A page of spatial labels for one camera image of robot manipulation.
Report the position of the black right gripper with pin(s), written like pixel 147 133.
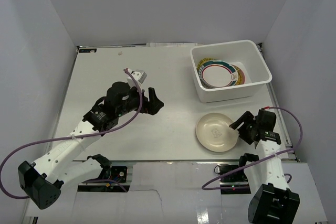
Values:
pixel 247 118

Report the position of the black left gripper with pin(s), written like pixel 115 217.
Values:
pixel 146 104

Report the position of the cream round plate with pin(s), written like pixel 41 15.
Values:
pixel 213 132

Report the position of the white plate orange sun pattern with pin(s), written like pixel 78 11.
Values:
pixel 240 75

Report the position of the white plate green red rim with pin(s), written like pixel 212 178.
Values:
pixel 216 74

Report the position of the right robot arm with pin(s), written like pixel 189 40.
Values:
pixel 273 201

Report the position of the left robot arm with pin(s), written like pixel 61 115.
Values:
pixel 47 177

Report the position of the white plastic bin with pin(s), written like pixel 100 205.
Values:
pixel 228 70

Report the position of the black label sticker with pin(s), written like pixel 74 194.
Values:
pixel 87 50

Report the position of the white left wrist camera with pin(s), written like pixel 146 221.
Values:
pixel 138 75

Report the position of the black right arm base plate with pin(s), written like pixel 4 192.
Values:
pixel 233 178

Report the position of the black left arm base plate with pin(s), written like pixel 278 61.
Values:
pixel 118 175

